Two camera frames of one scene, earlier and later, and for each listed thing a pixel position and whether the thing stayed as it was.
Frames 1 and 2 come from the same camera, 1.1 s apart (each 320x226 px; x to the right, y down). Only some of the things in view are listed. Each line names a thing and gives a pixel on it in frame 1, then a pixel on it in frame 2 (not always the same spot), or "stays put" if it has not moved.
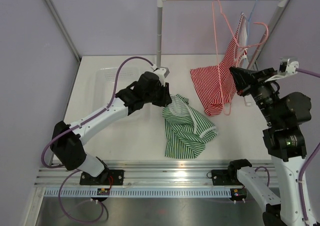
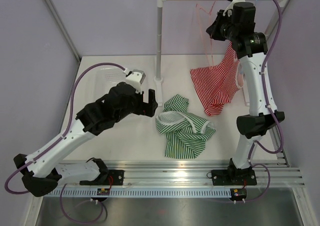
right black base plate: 224,177 stays put
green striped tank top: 186,131 stays put
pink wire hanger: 236,39 → 209,13
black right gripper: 242,76 → 219,19
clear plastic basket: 105,80 stays put
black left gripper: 165,99 → 145,108
